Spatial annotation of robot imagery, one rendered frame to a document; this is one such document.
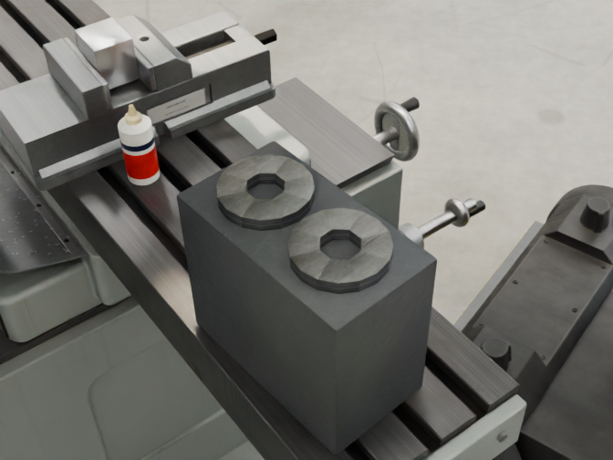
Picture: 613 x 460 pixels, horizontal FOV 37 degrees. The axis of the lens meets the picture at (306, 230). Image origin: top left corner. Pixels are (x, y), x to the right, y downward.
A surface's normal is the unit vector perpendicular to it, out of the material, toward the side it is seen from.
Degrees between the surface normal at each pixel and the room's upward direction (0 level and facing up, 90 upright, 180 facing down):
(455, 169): 0
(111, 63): 90
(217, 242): 90
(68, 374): 90
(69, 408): 90
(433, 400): 0
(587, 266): 0
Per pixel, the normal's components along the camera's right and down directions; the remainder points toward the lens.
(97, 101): 0.55, 0.58
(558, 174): -0.02, -0.71
